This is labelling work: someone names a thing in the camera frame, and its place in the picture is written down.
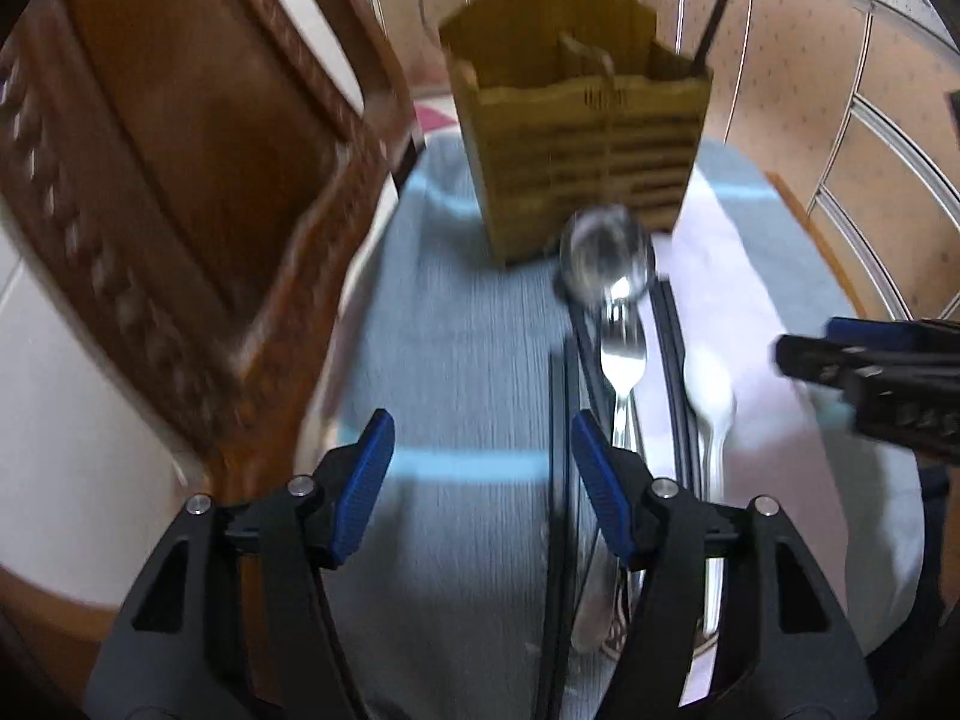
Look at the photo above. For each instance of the steel fork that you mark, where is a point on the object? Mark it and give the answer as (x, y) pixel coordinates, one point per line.
(624, 360)

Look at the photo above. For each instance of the pink cloth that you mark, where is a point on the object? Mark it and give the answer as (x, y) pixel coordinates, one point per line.
(433, 120)

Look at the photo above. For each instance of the wooden slatted utensil holder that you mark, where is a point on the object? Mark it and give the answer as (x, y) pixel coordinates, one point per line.
(592, 142)

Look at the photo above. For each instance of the large steel spoon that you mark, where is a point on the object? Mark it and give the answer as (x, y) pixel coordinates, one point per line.
(607, 262)

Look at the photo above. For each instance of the carved wooden chair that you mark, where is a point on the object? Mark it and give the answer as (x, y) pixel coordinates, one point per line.
(187, 127)

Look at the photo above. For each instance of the black chopstick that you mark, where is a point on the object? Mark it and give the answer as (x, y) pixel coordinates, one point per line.
(679, 360)
(555, 540)
(716, 7)
(581, 360)

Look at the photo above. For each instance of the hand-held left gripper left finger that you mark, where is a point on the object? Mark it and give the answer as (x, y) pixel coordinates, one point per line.
(364, 487)

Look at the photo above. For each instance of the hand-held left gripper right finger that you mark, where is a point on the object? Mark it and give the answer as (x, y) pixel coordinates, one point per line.
(600, 487)

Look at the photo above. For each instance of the grey white striped cloth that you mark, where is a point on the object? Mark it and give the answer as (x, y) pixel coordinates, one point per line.
(450, 360)

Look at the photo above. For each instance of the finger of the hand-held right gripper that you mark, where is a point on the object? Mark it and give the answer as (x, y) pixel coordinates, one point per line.
(885, 397)
(870, 334)

